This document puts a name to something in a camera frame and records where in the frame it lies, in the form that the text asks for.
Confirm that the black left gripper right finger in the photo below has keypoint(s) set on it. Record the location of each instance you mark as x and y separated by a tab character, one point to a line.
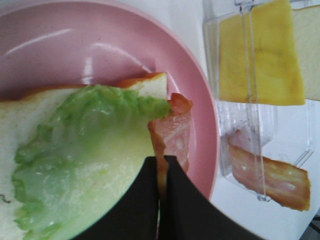
185	214

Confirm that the clear plastic right tray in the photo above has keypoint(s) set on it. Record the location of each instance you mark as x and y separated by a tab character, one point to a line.
285	133

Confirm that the yellow cheese slice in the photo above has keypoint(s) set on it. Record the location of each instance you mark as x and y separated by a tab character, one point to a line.
258	59

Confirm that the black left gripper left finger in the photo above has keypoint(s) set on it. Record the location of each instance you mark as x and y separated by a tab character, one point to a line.
135	215

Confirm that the bread slice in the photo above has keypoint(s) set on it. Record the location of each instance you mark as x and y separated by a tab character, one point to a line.
306	22
19	120

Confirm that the green lettuce leaf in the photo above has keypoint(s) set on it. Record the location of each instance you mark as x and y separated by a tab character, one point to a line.
83	160

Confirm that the bacon strip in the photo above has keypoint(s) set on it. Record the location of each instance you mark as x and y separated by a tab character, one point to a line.
283	182
170	136

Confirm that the pink round plate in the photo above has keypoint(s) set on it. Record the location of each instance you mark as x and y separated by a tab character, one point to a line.
46	43

